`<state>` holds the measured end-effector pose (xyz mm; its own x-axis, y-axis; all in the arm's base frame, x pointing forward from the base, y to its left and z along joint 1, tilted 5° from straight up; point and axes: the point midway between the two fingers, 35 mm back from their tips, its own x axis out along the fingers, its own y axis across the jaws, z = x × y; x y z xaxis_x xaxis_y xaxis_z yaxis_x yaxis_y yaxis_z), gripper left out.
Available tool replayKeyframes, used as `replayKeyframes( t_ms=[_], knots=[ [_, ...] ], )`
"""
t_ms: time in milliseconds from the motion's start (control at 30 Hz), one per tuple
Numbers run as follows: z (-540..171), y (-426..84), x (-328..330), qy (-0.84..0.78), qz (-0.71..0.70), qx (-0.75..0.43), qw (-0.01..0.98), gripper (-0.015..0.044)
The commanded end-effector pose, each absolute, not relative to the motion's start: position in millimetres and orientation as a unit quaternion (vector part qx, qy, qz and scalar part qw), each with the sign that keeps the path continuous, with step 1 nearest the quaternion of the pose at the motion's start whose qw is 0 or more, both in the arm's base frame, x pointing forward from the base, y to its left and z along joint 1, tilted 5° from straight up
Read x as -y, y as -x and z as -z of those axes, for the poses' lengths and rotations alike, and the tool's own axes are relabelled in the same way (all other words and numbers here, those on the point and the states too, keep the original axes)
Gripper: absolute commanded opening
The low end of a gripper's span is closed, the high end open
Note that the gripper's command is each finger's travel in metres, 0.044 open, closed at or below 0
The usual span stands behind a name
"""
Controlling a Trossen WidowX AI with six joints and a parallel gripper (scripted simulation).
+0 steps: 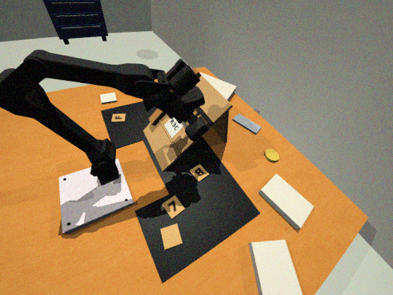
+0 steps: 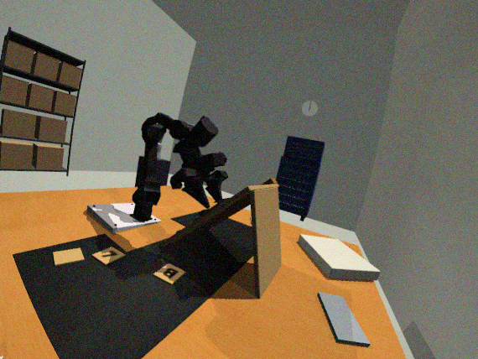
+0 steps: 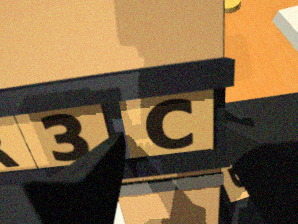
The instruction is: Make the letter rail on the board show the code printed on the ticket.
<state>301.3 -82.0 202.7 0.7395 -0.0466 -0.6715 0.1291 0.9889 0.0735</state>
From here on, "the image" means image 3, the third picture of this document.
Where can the yellow round disc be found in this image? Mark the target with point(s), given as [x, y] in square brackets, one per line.
[231, 5]

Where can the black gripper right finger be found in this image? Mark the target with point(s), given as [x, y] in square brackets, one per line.
[267, 166]

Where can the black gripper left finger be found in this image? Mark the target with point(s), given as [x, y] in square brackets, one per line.
[84, 192]

